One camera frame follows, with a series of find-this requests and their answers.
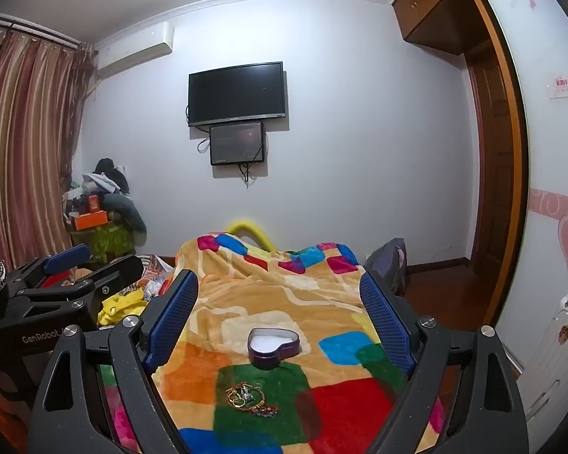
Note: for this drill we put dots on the pink paper sign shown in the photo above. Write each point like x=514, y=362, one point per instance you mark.
x=561, y=87

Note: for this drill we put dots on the purple heart-shaped tin box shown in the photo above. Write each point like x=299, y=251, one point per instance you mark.
x=272, y=357

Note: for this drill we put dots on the wooden overhead cabinet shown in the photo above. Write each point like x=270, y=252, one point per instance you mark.
x=426, y=4

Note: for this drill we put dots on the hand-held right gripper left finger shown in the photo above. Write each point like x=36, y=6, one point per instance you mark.
x=177, y=321

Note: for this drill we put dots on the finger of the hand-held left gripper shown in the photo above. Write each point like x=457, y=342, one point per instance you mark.
x=118, y=272
x=68, y=257

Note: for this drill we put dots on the yellow foam tube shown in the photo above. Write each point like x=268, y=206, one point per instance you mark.
x=251, y=227

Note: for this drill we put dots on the small black wall monitor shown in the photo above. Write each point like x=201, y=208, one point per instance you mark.
x=236, y=144

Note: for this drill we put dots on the white suitcase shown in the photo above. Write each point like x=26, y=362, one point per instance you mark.
x=556, y=369

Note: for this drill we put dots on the black wall television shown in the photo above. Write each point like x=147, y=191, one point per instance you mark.
x=236, y=92

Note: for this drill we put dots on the purple grey backpack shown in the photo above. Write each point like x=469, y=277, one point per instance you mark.
x=388, y=265

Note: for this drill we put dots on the pile of clothes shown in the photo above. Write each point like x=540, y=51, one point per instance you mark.
x=113, y=184

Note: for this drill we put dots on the wooden door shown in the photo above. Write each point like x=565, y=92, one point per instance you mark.
x=494, y=175

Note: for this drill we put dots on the white sliding wardrobe door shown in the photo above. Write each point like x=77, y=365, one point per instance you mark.
x=539, y=151

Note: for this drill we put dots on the white air conditioner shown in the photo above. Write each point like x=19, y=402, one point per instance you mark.
x=132, y=49

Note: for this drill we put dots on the striped bedding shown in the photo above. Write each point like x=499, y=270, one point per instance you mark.
x=156, y=279

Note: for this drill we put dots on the orange flat box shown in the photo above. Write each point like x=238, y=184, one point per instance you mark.
x=91, y=221

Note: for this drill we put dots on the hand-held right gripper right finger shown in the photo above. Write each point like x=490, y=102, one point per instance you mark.
x=383, y=326

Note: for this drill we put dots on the yellow cloth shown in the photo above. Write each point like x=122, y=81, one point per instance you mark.
x=120, y=305

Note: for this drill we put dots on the striped red curtain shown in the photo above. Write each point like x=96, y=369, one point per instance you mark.
x=28, y=142

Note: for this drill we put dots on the colourful patchwork fleece blanket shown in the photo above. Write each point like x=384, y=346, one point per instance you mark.
x=265, y=293

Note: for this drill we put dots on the small orange box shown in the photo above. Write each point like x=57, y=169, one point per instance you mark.
x=93, y=204

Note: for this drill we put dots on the green cardboard box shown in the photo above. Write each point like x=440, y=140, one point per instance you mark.
x=106, y=243

